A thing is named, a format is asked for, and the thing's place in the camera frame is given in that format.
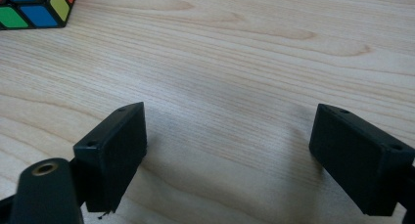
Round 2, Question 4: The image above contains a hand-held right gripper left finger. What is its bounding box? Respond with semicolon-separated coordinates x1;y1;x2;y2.
71;102;148;214

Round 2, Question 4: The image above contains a multicoloured puzzle cube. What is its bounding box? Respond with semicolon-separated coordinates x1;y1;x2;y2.
0;0;80;30

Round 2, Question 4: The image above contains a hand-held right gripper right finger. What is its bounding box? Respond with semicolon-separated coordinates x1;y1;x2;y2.
308;103;415;217

